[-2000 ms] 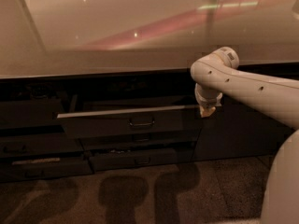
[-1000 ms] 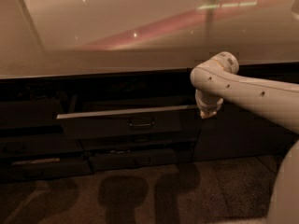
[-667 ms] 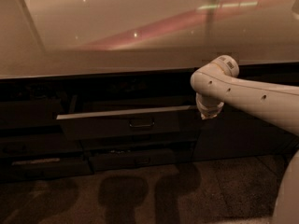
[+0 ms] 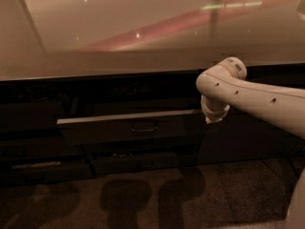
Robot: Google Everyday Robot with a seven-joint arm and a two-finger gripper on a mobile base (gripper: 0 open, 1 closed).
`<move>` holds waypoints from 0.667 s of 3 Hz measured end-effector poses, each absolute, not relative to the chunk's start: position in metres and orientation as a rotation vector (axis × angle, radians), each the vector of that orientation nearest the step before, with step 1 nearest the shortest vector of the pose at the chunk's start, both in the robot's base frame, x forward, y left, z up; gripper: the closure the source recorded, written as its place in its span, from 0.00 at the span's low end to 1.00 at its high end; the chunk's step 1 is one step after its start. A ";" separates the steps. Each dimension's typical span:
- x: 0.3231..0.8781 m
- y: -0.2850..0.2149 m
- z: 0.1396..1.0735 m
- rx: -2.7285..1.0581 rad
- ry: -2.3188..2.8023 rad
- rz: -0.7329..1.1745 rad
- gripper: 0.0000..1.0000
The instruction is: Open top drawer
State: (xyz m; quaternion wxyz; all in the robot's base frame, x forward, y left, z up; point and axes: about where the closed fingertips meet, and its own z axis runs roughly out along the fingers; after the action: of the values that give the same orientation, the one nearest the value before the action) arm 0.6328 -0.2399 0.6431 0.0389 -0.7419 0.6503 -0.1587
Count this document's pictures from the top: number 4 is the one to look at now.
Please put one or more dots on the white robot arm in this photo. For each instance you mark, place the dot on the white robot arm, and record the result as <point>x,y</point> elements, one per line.
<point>224,86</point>

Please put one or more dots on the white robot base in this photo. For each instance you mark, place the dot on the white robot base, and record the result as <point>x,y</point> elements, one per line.
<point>296,212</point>

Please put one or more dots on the dark drawer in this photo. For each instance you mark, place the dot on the dark drawer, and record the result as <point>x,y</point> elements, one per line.
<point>144,162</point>
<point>43,173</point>
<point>36,148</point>
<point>128,121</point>
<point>29,116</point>

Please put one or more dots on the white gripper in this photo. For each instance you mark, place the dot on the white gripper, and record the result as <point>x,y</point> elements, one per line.
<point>214,113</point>

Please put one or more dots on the dark cabinet door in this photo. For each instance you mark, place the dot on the dark cabinet door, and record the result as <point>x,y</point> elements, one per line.
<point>241,136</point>

